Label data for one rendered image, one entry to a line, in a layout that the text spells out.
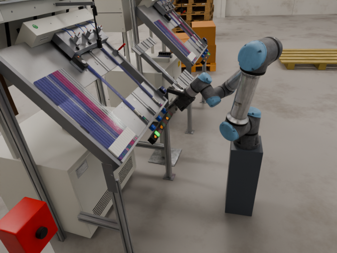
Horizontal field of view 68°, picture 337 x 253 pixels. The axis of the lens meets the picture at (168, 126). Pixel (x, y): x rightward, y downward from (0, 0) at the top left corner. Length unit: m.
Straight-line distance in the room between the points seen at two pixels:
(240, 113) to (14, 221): 1.04
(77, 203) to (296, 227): 1.38
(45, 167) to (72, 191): 0.19
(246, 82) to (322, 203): 1.23
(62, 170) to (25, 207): 0.42
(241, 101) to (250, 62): 0.21
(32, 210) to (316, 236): 1.61
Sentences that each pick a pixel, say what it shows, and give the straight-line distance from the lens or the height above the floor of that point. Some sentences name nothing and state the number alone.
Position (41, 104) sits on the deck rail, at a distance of 1.21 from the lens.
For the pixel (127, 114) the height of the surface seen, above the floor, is 0.81.
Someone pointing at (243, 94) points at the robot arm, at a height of 0.95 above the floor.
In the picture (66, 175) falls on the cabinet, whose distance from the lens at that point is 1.42.
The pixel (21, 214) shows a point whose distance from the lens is 1.03.
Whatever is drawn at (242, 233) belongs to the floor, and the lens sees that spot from 1.81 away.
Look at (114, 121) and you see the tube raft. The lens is 1.28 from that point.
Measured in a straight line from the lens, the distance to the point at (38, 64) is 1.33.
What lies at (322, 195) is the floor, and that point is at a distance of 2.22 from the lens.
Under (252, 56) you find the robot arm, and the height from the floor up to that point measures 1.14.
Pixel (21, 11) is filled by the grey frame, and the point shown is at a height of 1.34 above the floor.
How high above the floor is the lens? 1.45
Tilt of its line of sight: 32 degrees down
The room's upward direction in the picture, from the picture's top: 3 degrees counter-clockwise
